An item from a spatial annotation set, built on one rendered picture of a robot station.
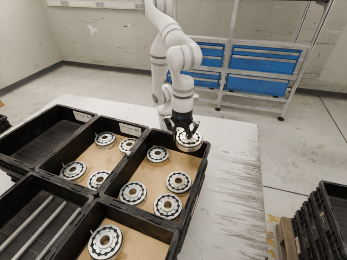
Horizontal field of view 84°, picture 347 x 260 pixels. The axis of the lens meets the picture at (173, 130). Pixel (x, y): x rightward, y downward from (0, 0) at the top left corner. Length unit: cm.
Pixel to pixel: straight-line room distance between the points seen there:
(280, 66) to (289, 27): 90
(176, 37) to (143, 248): 66
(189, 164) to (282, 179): 138
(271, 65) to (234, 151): 158
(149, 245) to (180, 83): 52
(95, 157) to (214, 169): 60
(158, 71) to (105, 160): 48
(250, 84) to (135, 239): 227
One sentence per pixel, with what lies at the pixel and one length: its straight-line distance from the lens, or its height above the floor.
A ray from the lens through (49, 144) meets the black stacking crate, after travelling 117.
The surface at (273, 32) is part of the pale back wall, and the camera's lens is 336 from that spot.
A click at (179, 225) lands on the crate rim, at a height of 93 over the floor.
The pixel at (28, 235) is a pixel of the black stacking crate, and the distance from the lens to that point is 88.
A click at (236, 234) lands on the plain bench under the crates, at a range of 90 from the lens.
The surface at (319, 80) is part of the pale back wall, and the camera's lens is 375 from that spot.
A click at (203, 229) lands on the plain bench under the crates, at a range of 89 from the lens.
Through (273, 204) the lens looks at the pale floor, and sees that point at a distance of 193.
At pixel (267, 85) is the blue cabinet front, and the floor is 44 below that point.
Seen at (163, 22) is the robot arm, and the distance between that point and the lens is 70.
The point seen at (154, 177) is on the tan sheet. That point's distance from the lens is 85.
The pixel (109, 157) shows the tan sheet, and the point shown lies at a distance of 97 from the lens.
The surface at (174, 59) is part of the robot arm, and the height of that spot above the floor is 132.
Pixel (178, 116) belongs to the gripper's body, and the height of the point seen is 113.
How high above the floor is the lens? 150
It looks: 39 degrees down
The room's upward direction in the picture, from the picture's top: straight up
